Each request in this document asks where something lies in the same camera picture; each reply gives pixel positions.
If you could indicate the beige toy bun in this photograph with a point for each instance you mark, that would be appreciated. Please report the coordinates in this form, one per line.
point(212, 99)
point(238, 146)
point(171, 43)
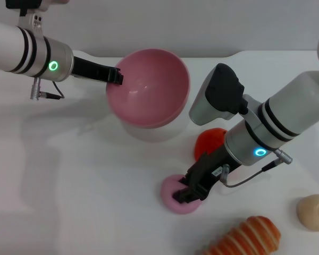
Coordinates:
point(312, 215)

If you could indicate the orange red toy fruit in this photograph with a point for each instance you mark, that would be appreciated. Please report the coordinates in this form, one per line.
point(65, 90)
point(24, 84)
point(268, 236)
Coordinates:
point(208, 140)

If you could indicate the orange striped toy bread loaf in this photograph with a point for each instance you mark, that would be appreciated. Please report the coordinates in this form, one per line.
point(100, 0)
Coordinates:
point(244, 239)

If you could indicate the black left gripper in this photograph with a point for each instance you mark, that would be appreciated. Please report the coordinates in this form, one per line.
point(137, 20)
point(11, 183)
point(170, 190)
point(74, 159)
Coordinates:
point(91, 70)

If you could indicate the pink plastic bowl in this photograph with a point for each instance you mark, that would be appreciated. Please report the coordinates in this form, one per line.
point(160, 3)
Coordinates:
point(149, 106)

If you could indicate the pink toy peach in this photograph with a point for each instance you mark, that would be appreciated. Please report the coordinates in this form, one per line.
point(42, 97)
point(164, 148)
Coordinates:
point(180, 207)

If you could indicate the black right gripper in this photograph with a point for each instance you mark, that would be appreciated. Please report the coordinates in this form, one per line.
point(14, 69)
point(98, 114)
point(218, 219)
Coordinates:
point(212, 170)

